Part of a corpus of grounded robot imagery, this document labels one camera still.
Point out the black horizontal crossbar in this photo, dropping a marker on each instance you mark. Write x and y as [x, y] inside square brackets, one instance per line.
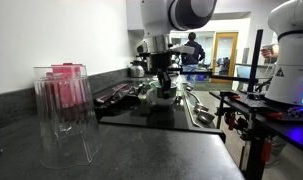
[231, 78]

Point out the silver stove knob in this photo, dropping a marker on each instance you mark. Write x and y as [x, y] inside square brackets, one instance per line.
[205, 116]
[200, 107]

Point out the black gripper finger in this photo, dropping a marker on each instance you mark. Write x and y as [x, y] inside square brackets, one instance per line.
[161, 78]
[168, 88]

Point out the black upright pole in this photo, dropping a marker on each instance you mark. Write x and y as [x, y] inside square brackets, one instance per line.
[255, 56]

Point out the white mug with green print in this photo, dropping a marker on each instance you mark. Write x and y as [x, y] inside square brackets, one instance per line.
[154, 98]

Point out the yellow framed door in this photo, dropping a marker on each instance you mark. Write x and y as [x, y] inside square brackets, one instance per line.
[214, 56]

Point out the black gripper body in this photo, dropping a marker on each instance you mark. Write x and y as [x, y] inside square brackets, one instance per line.
[161, 61]

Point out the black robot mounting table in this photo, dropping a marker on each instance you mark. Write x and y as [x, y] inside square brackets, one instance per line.
[254, 106]

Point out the clear ribbed glass tumbler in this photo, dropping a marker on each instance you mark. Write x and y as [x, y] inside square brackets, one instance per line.
[67, 140]

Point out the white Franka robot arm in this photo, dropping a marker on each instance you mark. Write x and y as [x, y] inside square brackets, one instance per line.
[157, 13]

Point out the person in dark jacket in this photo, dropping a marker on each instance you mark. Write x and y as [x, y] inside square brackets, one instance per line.
[192, 55]

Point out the operator hand behind robot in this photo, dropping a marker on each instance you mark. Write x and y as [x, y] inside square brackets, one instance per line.
[269, 52]

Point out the white wall cabinet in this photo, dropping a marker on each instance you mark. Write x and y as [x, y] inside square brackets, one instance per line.
[134, 15]

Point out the silver kettle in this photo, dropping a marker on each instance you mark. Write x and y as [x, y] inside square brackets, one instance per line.
[136, 71]

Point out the clear plastic package pink stripe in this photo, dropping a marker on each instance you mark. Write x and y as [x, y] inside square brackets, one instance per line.
[114, 91]

